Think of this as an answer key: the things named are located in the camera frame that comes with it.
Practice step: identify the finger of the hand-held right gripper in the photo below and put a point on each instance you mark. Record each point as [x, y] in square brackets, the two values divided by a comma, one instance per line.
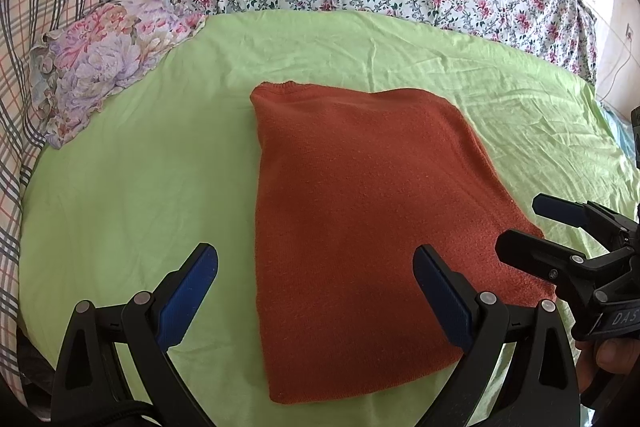
[540, 254]
[560, 207]

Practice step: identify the person's right hand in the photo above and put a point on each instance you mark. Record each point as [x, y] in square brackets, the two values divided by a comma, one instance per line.
[612, 357]

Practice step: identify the orange knit sweater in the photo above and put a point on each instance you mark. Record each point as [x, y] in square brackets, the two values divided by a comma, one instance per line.
[360, 207]

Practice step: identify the light green bed sheet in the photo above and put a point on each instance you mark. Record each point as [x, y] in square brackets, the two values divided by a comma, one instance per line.
[150, 167]

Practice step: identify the pastel floral pillow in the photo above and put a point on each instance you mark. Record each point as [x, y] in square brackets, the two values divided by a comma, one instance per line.
[105, 57]

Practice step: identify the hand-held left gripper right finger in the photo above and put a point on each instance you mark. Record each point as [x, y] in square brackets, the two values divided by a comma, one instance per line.
[442, 294]

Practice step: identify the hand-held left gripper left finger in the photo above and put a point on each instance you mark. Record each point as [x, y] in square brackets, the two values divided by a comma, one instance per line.
[187, 289]

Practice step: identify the white wall socket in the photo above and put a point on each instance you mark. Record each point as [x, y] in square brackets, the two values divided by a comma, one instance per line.
[631, 32]

